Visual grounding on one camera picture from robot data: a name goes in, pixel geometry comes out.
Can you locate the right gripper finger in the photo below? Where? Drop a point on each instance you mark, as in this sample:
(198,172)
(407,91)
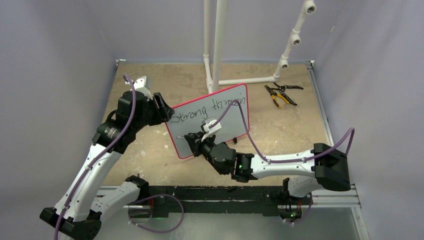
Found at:
(197,136)
(195,145)

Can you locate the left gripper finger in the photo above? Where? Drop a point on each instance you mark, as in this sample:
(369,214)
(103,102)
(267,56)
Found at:
(168,112)
(162,106)

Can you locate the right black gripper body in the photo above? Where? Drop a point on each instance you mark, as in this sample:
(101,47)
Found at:
(206,146)

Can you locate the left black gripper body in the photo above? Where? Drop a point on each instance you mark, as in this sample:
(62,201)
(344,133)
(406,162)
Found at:
(152,115)

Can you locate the red-framed whiteboard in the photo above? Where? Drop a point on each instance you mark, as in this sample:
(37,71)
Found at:
(188,117)

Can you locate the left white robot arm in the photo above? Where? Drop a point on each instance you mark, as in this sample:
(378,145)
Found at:
(80,213)

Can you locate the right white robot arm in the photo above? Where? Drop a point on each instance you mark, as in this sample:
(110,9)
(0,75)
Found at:
(321,168)

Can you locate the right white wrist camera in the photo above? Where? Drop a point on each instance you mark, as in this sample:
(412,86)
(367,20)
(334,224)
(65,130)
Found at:
(210,126)

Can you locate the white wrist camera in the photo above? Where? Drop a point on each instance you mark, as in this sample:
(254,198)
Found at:
(142,85)
(210,126)

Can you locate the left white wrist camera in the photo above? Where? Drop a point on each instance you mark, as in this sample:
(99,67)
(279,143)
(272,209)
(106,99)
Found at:
(142,85)

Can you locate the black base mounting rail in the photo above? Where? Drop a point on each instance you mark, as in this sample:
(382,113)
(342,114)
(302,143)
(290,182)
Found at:
(268,201)

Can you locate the yellow-handled pliers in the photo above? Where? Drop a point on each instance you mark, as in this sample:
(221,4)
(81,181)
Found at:
(275,94)

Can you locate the white PVC pipe frame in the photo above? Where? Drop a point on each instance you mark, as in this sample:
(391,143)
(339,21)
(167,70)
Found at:
(237,34)

